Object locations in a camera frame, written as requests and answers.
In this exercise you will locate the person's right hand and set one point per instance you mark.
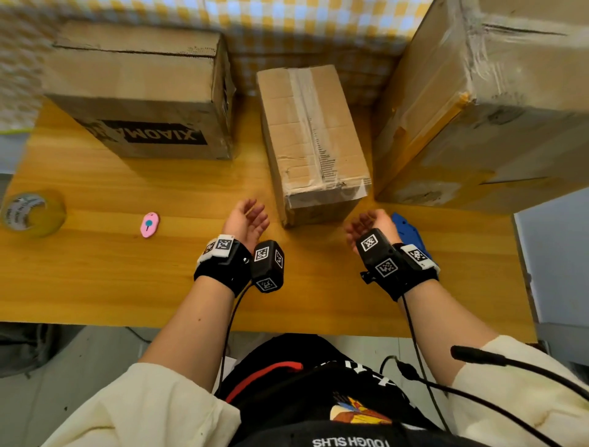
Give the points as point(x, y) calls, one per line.
point(384, 225)

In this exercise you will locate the dark grey cloth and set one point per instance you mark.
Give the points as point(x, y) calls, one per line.
point(23, 350)

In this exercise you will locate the black printed garment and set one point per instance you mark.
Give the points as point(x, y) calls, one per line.
point(299, 368)

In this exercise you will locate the black wristband with markers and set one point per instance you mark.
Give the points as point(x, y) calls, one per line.
point(414, 276)
point(225, 269)

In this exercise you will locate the person's left hand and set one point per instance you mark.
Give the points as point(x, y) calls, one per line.
point(244, 225)

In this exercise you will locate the yellowish tape roll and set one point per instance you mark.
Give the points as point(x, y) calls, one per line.
point(37, 214)

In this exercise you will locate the cream long-sleeved top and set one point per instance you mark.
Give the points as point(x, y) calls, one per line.
point(138, 410)

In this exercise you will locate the small plain cardboard box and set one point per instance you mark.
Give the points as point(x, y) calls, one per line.
point(313, 138)

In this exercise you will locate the yellow white checked cloth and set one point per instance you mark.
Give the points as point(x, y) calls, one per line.
point(299, 37)

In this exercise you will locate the cardboard box with black print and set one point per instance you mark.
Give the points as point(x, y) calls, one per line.
point(133, 78)

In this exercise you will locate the cardboard box with white label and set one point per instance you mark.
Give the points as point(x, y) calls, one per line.
point(506, 115)

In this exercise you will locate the blue tape dispenser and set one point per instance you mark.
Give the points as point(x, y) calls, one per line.
point(409, 232)

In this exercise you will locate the pink box cutter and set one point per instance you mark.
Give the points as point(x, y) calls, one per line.
point(150, 224)

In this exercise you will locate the person's left forearm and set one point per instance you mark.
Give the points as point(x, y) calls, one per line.
point(193, 331)

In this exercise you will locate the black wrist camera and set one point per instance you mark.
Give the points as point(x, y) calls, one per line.
point(267, 267)
point(377, 258)

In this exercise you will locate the person's right forearm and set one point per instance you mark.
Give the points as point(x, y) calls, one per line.
point(446, 331)

